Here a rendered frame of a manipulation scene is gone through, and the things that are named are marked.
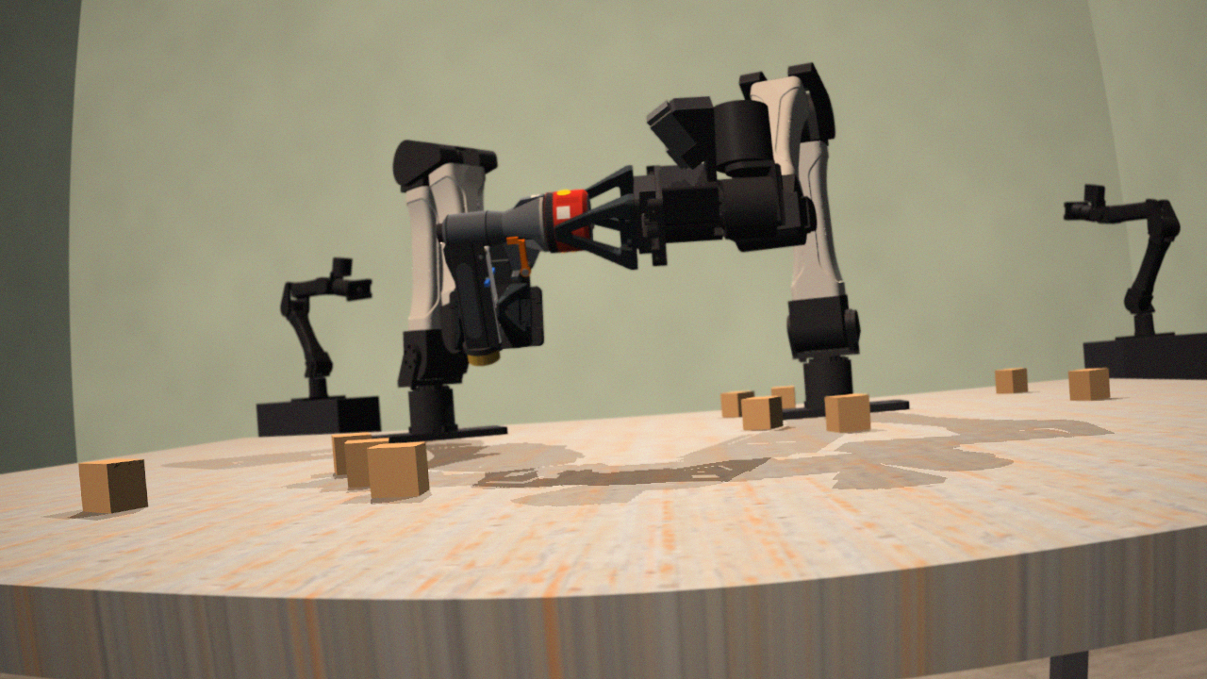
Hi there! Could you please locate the tan cube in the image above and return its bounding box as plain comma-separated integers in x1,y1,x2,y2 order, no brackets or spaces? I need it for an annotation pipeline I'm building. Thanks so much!
1068,368,1110,400
332,433,372,475
995,368,1028,394
344,438,389,488
741,396,785,431
771,386,795,408
367,441,430,498
78,460,148,514
826,394,871,433
721,391,754,418

